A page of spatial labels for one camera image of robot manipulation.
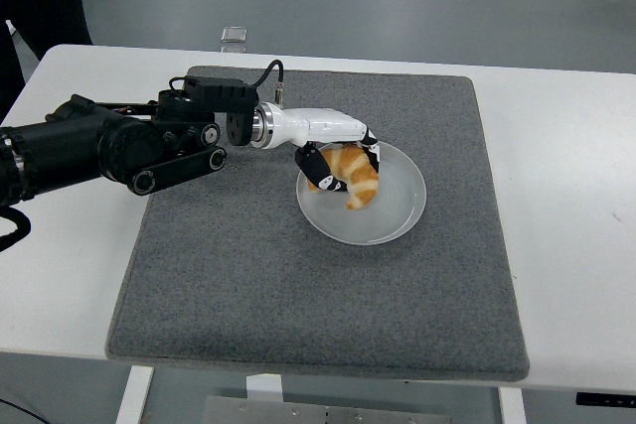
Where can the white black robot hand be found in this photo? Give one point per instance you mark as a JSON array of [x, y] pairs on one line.
[[318, 126]]

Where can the golden croissant bread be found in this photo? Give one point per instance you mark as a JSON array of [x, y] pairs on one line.
[[365, 181]]

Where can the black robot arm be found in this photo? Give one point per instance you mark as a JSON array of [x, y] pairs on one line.
[[74, 146]]

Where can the round white plate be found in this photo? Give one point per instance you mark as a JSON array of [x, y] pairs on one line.
[[382, 223]]

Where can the small silver floor plate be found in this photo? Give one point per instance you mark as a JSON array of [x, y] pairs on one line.
[[234, 35]]

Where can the grey metal plate with screws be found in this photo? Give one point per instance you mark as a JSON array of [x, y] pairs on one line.
[[298, 411]]

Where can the grey felt mat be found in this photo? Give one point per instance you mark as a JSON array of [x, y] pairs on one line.
[[298, 305]]

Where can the white table column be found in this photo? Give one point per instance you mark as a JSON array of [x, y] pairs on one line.
[[263, 386]]

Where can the white table leg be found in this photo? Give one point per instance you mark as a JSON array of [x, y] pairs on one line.
[[134, 394], [512, 406]]

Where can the black table control panel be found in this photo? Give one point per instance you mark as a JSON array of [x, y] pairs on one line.
[[606, 399]]

